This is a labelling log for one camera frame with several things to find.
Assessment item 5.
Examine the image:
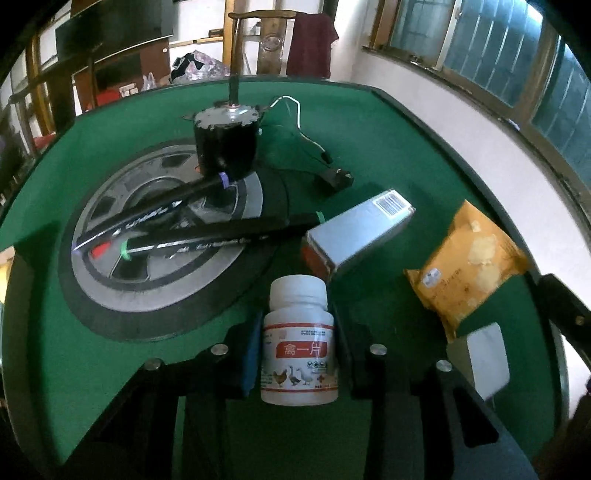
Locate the orange snack packet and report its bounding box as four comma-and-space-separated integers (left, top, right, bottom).
404, 201, 530, 343

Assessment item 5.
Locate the black television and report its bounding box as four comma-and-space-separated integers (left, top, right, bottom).
55, 0, 172, 61

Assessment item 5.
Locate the black plug with cable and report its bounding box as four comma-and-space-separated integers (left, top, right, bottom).
267, 95, 353, 197

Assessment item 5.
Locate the dark red cloth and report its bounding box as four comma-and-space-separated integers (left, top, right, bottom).
287, 12, 339, 79

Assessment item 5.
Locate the black electric motor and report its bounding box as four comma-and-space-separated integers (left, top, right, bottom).
185, 74, 262, 182

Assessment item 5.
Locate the black marker green band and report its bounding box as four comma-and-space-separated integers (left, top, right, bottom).
120, 211, 325, 261

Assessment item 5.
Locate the silver carton box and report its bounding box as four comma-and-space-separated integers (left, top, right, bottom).
301, 189, 416, 281

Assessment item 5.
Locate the white medicine bottle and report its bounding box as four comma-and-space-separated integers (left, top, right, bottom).
260, 275, 339, 407

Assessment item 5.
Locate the wooden chair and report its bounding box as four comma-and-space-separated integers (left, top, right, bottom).
226, 10, 297, 76

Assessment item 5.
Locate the grey wheel hub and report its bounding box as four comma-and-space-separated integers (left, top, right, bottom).
58, 140, 273, 342

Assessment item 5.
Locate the black marker purple band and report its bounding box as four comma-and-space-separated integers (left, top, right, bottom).
72, 172, 230, 252

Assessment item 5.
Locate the white square box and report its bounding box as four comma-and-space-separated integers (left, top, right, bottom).
447, 323, 510, 400

